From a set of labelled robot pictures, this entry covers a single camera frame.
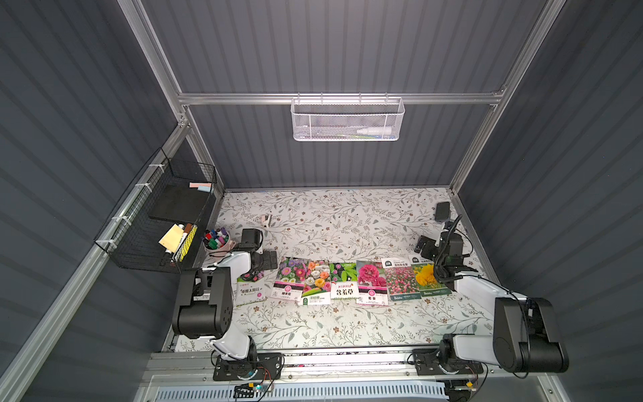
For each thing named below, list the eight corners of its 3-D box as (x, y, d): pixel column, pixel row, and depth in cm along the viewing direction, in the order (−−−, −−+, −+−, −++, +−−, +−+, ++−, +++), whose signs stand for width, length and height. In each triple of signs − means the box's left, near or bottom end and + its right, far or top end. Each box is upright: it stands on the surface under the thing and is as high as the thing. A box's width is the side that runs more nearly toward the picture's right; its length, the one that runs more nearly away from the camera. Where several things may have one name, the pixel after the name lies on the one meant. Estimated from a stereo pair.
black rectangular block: (434, 220, 111) (438, 213, 108) (435, 206, 117) (438, 199, 113) (446, 223, 110) (449, 216, 107) (446, 208, 116) (450, 201, 112)
